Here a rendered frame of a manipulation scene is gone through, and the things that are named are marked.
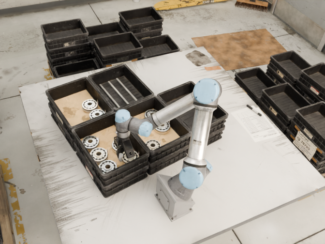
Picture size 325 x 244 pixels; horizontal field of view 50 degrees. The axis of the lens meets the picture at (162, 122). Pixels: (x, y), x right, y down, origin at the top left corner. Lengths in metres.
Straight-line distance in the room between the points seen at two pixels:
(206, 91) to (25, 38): 3.39
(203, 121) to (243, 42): 3.17
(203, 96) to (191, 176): 0.39
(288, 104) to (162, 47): 1.39
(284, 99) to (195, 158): 1.84
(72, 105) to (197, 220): 1.10
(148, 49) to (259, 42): 1.71
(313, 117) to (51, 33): 2.59
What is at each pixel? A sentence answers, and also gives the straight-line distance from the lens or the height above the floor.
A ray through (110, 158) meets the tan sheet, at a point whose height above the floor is 0.83.
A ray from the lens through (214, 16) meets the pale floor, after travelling 5.24.
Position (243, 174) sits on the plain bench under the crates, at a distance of 2.27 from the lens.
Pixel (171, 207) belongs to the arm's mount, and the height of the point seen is 0.82.
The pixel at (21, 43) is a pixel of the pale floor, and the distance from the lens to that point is 4.63.
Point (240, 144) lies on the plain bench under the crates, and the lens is 2.42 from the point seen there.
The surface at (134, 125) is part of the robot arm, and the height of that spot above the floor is 1.18.
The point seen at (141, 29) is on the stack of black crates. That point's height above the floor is 0.52.
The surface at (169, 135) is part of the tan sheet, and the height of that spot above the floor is 0.83.
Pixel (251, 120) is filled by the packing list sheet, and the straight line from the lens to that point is 2.61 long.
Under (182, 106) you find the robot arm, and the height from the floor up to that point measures 1.23.
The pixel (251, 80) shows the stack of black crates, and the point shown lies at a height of 0.27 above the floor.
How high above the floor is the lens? 2.46
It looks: 46 degrees down
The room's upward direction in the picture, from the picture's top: 5 degrees clockwise
